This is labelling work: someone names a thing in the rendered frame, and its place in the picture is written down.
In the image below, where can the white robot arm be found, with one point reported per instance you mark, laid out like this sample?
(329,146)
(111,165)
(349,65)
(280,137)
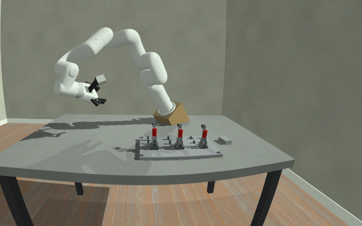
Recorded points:
(152,78)

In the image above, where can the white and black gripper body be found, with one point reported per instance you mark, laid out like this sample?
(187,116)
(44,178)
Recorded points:
(87,96)

